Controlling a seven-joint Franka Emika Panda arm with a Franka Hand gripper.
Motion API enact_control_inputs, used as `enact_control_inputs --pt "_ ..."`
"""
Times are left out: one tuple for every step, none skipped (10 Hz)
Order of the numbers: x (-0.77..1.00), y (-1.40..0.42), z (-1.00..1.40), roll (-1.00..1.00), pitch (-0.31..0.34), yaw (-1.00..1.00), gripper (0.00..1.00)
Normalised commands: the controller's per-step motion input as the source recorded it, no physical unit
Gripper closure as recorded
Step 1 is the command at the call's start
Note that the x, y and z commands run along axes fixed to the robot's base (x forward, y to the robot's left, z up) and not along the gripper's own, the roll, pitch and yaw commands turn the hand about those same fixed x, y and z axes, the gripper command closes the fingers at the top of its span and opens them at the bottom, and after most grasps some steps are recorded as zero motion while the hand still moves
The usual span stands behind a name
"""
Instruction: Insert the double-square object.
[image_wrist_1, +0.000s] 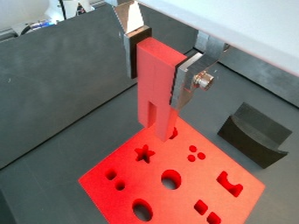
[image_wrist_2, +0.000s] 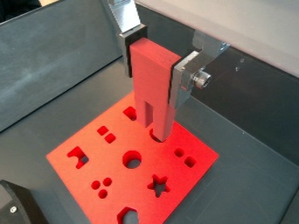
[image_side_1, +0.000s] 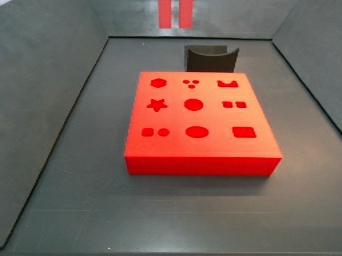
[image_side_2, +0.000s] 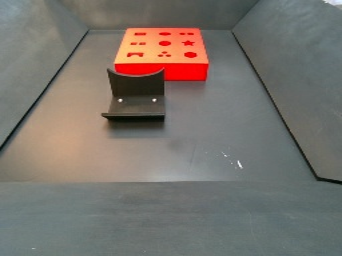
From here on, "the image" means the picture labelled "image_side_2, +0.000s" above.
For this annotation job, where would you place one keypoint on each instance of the black curved holder stand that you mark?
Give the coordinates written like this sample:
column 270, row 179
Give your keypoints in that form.
column 137, row 96

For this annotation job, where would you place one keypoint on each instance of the red shape sorter box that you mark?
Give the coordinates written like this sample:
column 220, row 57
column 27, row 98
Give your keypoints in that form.
column 172, row 49

